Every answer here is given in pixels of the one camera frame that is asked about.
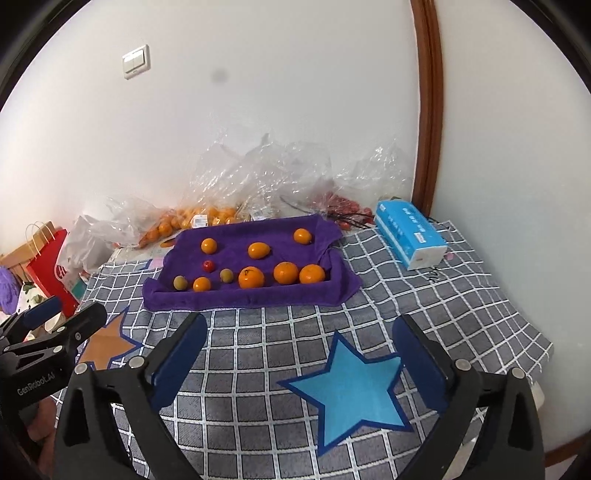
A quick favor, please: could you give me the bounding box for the green yellow tomato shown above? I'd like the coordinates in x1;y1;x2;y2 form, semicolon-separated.
173;275;188;291
219;268;235;284

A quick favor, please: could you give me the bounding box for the small orange tomato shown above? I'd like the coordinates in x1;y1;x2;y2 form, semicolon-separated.
192;276;211;292

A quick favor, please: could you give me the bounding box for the red cherry tomato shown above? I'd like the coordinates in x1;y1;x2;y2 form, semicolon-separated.
202;260;215;273

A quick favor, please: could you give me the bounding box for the small orange kumquat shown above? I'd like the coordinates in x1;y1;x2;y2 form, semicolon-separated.
200;238;218;255

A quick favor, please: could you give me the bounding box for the large stemmed orange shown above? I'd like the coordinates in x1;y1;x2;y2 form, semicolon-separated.
238;266;266;289

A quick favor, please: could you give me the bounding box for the oval orange kumquat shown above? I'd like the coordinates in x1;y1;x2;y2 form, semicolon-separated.
247;242;270;260

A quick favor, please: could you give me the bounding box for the mandarin orange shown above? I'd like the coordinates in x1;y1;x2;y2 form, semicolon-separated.
298;264;325;284
273;261;300;285

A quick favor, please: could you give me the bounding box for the round orange kumquat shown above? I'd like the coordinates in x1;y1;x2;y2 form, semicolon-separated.
293;228;312;245

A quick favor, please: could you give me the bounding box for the person's left hand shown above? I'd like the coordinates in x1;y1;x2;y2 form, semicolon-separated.
27;397;57;478

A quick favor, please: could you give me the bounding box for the red paper shopping bag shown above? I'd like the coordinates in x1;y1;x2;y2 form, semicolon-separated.
25;221;78;318

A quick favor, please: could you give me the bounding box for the white plastic bag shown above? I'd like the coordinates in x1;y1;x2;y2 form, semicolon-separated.
55;215;113;290

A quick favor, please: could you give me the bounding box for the bag of small oranges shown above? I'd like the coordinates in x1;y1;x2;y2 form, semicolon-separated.
88;197;181;248

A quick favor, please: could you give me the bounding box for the grey checked tablecloth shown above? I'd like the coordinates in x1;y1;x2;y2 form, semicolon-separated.
79;222;553;479

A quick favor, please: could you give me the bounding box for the blue tissue pack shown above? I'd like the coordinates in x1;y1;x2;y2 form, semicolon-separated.
375;199;448;270

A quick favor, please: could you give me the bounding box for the clear bag of kumquats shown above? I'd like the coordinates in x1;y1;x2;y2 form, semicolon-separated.
179;133;334;227

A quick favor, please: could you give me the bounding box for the purple towel tray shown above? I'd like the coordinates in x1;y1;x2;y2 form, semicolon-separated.
142;215;362;312

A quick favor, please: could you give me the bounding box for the clear bag of red fruit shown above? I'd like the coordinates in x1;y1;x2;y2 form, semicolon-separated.
318;140;415;231

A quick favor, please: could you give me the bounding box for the white wall switch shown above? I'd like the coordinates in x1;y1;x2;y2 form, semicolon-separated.
121;44;151;80

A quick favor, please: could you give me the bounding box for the brown wooden door frame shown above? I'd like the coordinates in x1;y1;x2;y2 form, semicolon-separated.
410;0;445;217

